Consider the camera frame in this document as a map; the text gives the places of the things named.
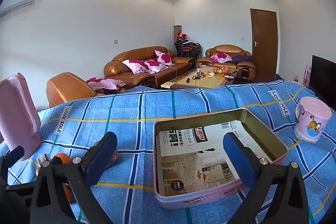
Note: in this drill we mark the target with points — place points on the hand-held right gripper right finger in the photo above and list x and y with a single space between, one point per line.
236 158

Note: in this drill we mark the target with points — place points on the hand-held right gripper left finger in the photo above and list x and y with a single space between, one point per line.
99 163

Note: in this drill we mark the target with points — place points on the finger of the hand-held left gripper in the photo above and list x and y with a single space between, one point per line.
14 158

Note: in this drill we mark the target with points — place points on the small dark jar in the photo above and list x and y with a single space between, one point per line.
44 159

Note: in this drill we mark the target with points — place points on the pink tin lid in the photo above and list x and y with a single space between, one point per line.
18 108

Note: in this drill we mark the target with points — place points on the pink tin box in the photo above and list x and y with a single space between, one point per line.
199 199

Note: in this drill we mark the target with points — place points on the printed paper sheet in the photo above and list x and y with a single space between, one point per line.
189 166

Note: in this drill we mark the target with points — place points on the blue checked blanket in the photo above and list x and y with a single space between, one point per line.
131 119

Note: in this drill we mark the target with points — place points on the pink floral pillow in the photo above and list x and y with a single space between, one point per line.
102 83
135 66
164 57
221 56
155 65

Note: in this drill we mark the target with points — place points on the small pink object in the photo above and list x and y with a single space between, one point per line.
230 76

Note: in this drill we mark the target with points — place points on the wooden coffee table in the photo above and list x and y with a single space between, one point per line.
204 82

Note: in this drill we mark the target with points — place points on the pink cartoon cup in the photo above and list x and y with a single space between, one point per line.
312 119

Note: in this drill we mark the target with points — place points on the heap of fruit and snacks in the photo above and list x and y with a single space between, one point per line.
219 70

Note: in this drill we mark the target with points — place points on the metal can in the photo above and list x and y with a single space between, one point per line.
198 73

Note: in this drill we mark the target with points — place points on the small red white item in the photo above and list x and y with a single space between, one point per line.
294 80

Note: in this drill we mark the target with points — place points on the purple throw blanket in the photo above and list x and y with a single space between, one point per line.
242 58

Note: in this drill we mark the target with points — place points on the pink gift bag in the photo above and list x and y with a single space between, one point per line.
307 75

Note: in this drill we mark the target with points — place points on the brown leather armchair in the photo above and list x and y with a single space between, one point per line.
225 49

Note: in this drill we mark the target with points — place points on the brown leather sofa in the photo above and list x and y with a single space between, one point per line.
131 54

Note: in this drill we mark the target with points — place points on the stacked black chairs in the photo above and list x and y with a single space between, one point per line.
187 52

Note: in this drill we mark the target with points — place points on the black television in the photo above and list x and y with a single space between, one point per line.
323 77

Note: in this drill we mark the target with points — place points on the brown wooden door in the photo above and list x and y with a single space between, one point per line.
263 37

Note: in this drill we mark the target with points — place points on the red plush toy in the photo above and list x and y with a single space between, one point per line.
182 35

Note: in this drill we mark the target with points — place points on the tall patterned scroll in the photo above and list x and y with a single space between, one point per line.
177 29

